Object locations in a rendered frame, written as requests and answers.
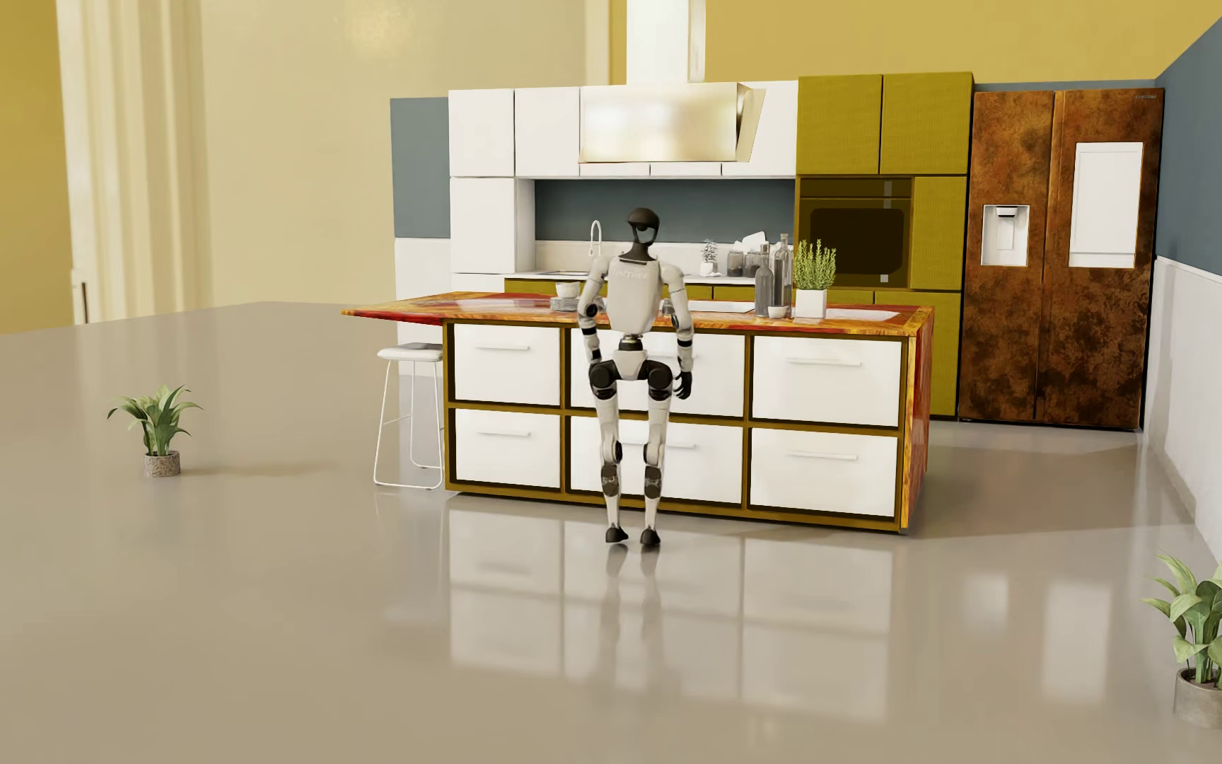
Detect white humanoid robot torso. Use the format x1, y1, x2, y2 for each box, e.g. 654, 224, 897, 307
600, 255, 668, 381

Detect robot left leg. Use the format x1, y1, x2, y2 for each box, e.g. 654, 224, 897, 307
639, 359, 675, 550

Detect robot leg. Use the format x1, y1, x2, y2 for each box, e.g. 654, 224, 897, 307
639, 359, 675, 550
588, 361, 630, 545

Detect kitchen island with white drawers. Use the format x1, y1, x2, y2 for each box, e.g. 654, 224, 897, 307
342, 291, 936, 534

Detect robot right leg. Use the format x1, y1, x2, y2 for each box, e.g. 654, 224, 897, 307
588, 361, 630, 545

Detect herb plant in white pot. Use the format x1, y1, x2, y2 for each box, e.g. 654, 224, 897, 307
792, 238, 838, 320

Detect white bar stool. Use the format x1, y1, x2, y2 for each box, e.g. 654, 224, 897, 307
372, 342, 447, 492

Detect built-in black oven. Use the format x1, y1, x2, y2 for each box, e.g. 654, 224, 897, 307
796, 176, 914, 290

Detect steel range hood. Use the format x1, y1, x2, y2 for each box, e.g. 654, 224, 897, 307
578, 0, 767, 166

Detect olive green kitchen cabinets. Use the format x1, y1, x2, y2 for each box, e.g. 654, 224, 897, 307
504, 71, 976, 419

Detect rusty brown double-door refrigerator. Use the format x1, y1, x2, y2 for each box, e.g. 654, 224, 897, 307
957, 88, 1166, 432

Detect small potted floor plant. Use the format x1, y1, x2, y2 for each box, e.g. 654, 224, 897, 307
107, 384, 204, 479

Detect large potted floor plant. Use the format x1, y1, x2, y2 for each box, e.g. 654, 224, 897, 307
1141, 552, 1222, 730

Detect white wall cabinets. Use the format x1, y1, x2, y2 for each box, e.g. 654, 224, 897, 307
448, 81, 799, 294

